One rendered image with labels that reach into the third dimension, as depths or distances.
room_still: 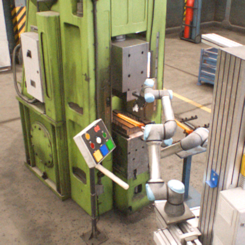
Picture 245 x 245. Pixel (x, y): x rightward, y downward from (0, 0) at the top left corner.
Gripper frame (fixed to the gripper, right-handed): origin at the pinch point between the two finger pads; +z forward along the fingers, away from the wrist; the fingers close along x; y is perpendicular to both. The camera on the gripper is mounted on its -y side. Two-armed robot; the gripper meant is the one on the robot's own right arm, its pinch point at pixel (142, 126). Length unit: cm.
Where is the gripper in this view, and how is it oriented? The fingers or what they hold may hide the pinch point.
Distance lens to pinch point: 347.1
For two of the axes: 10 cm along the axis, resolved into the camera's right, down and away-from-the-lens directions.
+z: -6.3, -3.3, 7.1
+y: 0.1, 9.0, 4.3
